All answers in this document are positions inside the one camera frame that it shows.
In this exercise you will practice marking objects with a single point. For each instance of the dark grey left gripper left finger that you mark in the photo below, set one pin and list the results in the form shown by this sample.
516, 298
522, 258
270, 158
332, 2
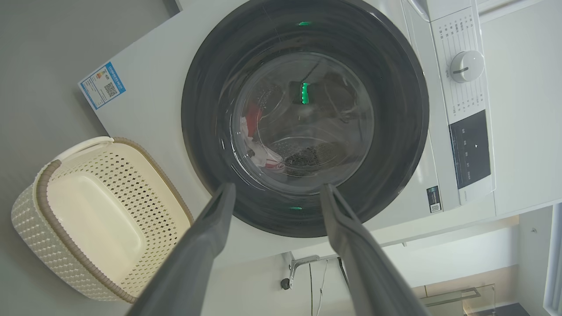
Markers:
193, 263

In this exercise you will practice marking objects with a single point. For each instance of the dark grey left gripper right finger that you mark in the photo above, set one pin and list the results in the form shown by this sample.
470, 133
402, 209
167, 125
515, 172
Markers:
369, 272

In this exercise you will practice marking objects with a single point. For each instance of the white garment with red stripes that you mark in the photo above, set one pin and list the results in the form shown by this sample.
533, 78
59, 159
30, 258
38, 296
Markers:
265, 158

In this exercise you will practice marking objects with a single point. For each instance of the black round glass washer door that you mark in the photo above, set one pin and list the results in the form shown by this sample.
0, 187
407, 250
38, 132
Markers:
202, 131

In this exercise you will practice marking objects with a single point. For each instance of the cream perforated laundry basket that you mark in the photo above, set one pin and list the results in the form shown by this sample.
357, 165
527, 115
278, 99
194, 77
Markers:
96, 219

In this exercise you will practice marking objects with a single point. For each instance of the black washing machine display panel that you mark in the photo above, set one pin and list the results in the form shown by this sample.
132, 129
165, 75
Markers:
470, 149

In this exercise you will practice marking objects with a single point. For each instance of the white washing machine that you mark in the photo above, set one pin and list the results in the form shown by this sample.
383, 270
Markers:
153, 87

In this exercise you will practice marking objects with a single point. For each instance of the silver metal table leg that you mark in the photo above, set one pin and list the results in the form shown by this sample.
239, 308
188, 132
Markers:
303, 260

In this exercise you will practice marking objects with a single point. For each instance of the black caster wheel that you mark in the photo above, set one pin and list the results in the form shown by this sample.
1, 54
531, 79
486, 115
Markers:
285, 283

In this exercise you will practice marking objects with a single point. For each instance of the small black QR sticker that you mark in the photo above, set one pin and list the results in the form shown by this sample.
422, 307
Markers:
434, 199

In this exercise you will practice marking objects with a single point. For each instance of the blue energy label sticker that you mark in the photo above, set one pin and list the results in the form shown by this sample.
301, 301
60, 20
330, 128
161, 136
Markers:
103, 85

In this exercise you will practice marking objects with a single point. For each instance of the white round control knob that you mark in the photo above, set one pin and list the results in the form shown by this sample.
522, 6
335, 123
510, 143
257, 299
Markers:
466, 66

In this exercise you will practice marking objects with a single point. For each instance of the white detergent drawer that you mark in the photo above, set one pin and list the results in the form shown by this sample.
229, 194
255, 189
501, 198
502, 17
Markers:
448, 8

